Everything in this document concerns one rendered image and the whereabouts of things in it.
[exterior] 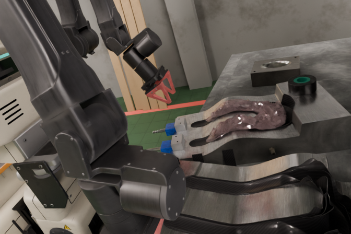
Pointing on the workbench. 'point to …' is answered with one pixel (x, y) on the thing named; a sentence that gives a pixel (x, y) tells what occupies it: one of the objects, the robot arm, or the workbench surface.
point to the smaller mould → (275, 71)
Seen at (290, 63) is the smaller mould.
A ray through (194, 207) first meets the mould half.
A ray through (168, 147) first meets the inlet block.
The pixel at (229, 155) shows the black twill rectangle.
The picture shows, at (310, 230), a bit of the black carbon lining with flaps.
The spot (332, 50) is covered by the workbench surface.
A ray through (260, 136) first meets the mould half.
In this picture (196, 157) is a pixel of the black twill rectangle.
